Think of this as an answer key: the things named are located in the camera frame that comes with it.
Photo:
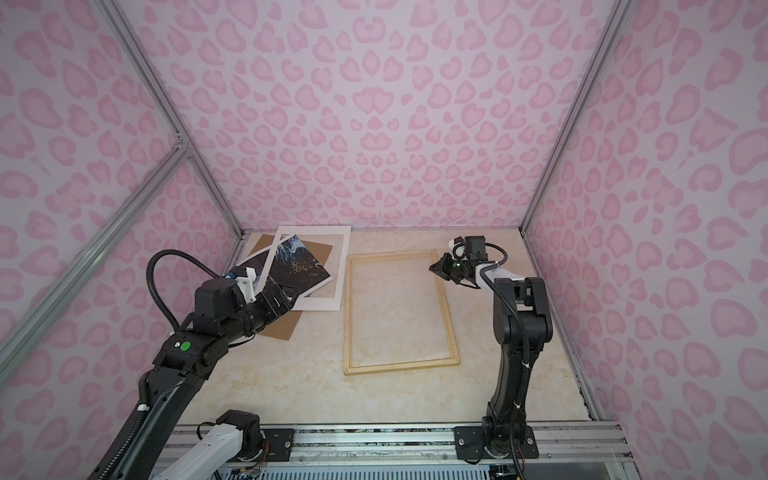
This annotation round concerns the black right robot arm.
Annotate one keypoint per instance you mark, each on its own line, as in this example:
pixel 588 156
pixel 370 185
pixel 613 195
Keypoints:
pixel 522 326

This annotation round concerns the brown cardboard backing board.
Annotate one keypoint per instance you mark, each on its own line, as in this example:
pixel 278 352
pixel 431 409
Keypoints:
pixel 302 265

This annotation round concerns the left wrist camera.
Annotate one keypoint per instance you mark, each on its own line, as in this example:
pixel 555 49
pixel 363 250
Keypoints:
pixel 246 279

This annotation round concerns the light wooden picture frame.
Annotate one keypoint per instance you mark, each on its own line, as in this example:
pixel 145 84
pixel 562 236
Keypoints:
pixel 397 316

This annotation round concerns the diagonal aluminium strut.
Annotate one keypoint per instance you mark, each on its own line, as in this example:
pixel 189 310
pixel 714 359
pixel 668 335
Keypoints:
pixel 40 318

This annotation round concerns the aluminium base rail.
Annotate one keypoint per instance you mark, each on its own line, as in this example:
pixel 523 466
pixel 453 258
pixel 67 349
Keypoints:
pixel 550 450

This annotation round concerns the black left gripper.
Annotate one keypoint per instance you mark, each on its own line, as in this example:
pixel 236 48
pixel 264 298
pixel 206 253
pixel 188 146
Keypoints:
pixel 275 308

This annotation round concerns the white mat board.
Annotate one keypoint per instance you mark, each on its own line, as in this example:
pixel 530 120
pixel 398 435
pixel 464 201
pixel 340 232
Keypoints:
pixel 327 294

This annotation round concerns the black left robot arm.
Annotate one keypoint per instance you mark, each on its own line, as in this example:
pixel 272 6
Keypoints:
pixel 185 361

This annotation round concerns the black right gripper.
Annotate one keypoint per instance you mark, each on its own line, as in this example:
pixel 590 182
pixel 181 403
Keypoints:
pixel 445 268

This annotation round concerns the dark landscape photo print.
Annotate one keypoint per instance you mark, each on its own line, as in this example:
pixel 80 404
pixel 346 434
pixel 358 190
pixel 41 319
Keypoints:
pixel 266 285

